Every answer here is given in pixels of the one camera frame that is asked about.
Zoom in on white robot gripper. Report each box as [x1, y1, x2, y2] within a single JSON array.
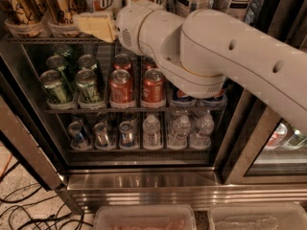
[[73, 0, 167, 56]]

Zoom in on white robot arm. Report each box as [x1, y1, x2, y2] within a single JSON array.
[[73, 0, 307, 134]]

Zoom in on back left orange can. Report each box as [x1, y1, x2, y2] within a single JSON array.
[[113, 54, 133, 74]]

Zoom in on orange can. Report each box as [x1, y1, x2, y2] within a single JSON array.
[[109, 69, 132, 104], [143, 57, 156, 71], [113, 54, 133, 74], [143, 68, 165, 103]]

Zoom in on middle right green can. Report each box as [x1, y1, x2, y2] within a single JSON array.
[[77, 54, 105, 88]]

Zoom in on green can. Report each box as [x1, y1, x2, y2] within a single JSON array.
[[75, 69, 102, 104], [77, 54, 105, 88], [40, 70, 72, 104], [45, 55, 75, 88]]

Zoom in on back right orange can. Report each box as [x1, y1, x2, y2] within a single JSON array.
[[143, 57, 156, 71]]

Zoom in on front left orange can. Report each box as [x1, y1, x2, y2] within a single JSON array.
[[109, 69, 132, 104]]

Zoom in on middle left green can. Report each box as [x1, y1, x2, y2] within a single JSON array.
[[45, 55, 75, 88]]

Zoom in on front right green can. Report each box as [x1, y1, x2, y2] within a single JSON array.
[[75, 69, 102, 104]]

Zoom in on front right orange can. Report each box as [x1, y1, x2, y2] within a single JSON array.
[[143, 68, 165, 103]]

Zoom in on left LaCroix can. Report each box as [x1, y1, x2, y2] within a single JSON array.
[[0, 0, 43, 26]]

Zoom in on front left green can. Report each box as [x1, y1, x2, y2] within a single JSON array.
[[40, 70, 72, 104]]

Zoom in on front left Pepsi can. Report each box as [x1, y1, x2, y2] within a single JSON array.
[[172, 85, 194, 103]]

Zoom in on pepsi can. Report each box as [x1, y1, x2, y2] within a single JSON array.
[[172, 85, 194, 103], [205, 85, 226, 102]]

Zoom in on right blue silver can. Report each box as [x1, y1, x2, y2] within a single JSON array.
[[119, 121, 135, 148]]

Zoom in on blue silver can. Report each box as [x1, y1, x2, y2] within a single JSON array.
[[93, 123, 110, 149], [68, 122, 90, 149], [119, 121, 135, 148]]

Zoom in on left blue silver can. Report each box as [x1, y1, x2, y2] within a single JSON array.
[[68, 122, 90, 149]]

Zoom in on middle blue silver can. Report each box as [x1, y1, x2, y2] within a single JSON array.
[[93, 123, 110, 149]]

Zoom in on front right Pepsi can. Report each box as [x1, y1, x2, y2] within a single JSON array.
[[205, 85, 226, 102]]

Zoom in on steel fridge door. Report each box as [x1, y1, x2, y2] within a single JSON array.
[[0, 38, 66, 190]]

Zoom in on left water bottle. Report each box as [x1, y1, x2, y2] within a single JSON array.
[[143, 114, 161, 150]]

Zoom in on water bottle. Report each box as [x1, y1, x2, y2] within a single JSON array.
[[168, 115, 191, 150], [143, 114, 161, 150], [190, 114, 215, 150]]

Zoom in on middle water bottle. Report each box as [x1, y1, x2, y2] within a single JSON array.
[[168, 115, 191, 150]]

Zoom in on right water bottle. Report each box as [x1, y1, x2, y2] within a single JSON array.
[[190, 114, 215, 150]]

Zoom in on left clear plastic bin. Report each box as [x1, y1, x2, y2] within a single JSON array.
[[93, 205, 197, 230]]

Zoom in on clear plastic bin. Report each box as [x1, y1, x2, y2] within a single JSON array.
[[93, 205, 197, 230], [208, 202, 307, 230]]

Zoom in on right clear plastic bin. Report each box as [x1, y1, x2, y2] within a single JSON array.
[[208, 202, 307, 230]]

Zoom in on top wire shelf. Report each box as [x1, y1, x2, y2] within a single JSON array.
[[6, 36, 109, 44]]

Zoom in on wire shelf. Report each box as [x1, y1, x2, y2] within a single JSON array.
[[6, 36, 109, 44], [45, 106, 224, 114]]

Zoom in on middle wire shelf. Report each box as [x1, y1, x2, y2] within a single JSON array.
[[45, 106, 224, 114]]

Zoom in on black floor cables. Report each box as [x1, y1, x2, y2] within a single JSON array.
[[0, 160, 94, 230]]

